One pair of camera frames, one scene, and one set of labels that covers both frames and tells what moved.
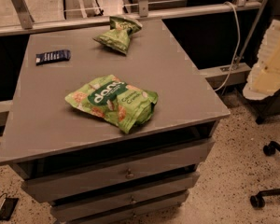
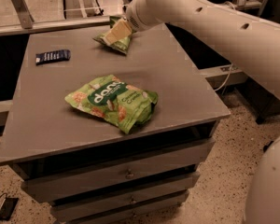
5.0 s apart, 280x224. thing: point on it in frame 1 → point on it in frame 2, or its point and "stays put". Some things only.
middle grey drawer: x=73 y=208 stays put
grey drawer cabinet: x=87 y=167 stays put
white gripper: x=272 y=65 → x=135 y=17
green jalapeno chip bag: x=118 y=37 stays put
